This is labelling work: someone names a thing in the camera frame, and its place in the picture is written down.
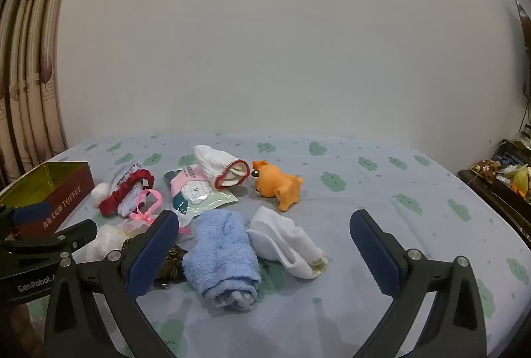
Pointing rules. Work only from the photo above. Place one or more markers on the dark upright panel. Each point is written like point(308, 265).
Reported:
point(524, 51)

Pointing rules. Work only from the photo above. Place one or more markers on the red scrunchie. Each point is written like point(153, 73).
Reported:
point(120, 196)

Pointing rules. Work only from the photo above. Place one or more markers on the red tin box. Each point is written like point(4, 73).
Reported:
point(74, 187)

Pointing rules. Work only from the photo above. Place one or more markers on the white pom-pom ball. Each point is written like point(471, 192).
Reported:
point(101, 192)

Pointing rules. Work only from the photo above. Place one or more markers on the orange toy dog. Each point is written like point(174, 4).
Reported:
point(278, 183)

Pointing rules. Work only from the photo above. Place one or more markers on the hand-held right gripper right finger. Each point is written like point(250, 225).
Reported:
point(373, 254)

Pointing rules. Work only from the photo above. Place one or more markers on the brown patterned pouch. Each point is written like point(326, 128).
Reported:
point(487, 170)

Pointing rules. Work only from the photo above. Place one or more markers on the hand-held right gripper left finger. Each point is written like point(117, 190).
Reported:
point(153, 254)

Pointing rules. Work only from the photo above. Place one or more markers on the plain white sock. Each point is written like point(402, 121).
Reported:
point(278, 237)

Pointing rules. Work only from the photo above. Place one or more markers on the beige leaf print curtain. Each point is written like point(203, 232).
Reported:
point(29, 92)

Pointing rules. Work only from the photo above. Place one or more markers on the dark wooden side table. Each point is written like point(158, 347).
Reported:
point(498, 204)

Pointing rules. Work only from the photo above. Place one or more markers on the yellow green toy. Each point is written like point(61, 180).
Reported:
point(520, 180)

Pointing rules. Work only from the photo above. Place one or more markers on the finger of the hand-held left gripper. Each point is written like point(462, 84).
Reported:
point(31, 214)
point(74, 233)

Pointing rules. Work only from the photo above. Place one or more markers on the pink and teal wipes packet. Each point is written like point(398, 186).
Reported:
point(195, 192)

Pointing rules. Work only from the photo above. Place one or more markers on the dark patterned cloth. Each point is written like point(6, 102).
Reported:
point(172, 264)

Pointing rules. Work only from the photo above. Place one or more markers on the white fluffy cloth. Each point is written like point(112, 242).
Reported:
point(103, 244)

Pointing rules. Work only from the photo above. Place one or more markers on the white knit glove red trim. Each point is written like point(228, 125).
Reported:
point(211, 163)

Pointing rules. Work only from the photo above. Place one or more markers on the blue towel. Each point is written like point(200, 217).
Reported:
point(220, 254)

